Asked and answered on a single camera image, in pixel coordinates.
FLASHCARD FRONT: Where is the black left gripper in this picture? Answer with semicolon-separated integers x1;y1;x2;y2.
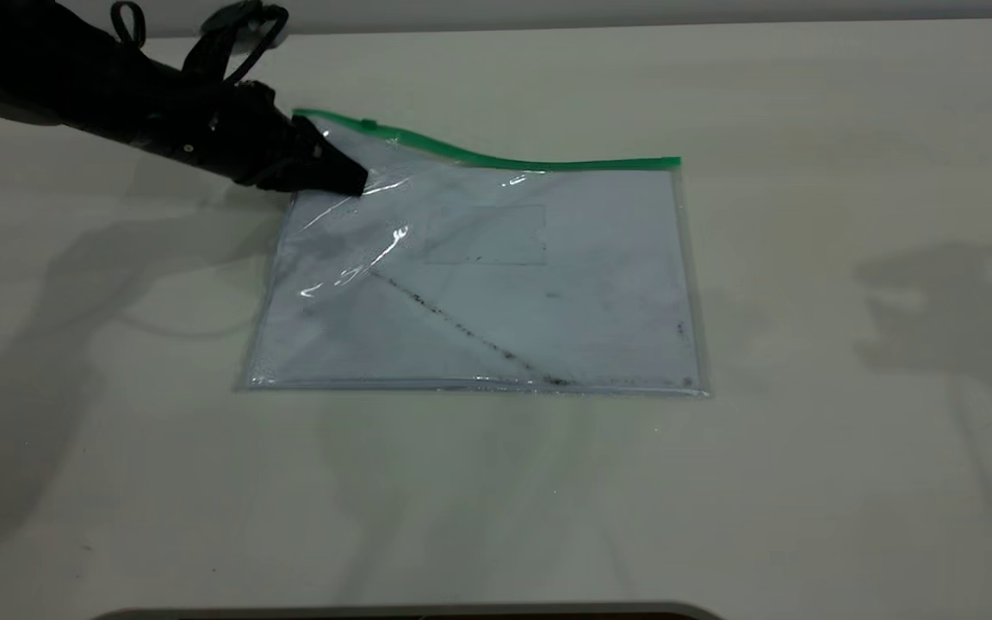
128;62;369;198

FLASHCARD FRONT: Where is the clear plastic zip bag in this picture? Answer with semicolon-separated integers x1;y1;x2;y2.
236;108;710;399

